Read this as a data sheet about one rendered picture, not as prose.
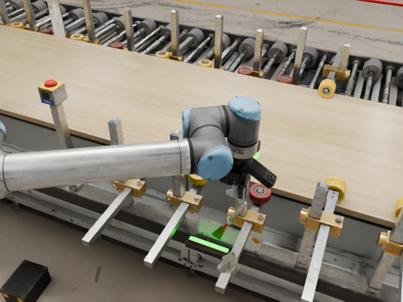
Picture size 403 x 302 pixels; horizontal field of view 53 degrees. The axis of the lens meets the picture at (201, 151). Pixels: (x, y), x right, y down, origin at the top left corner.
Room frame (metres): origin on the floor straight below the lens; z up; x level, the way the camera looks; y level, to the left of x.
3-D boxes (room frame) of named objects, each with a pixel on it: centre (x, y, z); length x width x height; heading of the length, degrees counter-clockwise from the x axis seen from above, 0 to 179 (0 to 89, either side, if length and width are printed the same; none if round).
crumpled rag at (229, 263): (0.79, -0.10, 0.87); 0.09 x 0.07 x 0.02; 157
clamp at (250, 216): (1.00, -0.17, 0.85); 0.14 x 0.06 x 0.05; 67
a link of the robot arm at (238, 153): (0.93, -0.12, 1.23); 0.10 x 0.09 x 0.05; 157
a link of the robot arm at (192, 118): (0.90, -0.01, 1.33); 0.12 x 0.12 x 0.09; 11
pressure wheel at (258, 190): (1.08, -0.22, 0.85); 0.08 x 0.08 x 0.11
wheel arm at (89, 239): (1.09, 0.32, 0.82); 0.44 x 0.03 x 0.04; 157
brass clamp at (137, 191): (1.19, 0.29, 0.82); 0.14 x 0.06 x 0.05; 67
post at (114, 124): (1.20, 0.32, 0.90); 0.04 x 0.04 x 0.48; 67
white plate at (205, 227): (0.99, -0.11, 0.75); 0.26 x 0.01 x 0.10; 67
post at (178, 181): (1.10, 0.09, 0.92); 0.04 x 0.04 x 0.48; 67
